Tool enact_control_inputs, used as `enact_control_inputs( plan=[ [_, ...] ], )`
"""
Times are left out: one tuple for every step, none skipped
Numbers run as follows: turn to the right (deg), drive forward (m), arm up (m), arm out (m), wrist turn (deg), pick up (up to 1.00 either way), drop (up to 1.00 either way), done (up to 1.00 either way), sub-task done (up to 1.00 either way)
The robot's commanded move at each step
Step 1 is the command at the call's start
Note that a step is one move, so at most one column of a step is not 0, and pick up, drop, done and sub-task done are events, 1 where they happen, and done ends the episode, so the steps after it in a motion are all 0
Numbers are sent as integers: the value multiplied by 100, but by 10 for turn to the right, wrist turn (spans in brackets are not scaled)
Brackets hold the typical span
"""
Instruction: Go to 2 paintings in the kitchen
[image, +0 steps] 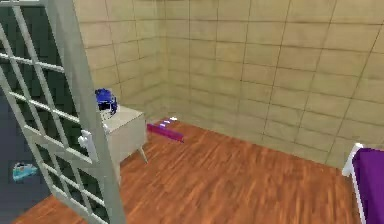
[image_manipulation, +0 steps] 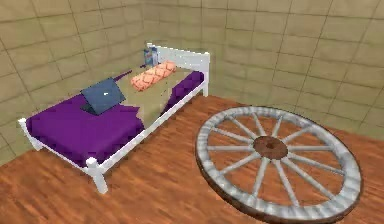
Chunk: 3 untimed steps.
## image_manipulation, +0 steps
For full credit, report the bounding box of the orange patterned pillow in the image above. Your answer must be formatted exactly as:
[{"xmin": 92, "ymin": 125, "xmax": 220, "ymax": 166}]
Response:
[{"xmin": 130, "ymin": 60, "xmax": 178, "ymax": 92}]

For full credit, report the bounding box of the blue book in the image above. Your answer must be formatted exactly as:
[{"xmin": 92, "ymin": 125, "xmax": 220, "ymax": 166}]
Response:
[{"xmin": 143, "ymin": 46, "xmax": 159, "ymax": 67}]

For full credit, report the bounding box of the grey wagon wheel table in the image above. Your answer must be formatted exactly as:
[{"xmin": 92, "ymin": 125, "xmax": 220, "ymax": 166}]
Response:
[{"xmin": 194, "ymin": 105, "xmax": 363, "ymax": 224}]

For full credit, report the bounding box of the grey-blue laptop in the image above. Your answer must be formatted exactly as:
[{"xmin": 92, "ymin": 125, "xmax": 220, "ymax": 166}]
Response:
[{"xmin": 79, "ymin": 78, "xmax": 127, "ymax": 116}]

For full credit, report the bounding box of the white bed with purple blanket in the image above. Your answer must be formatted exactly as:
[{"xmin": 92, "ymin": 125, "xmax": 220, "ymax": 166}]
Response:
[{"xmin": 18, "ymin": 42, "xmax": 211, "ymax": 195}]

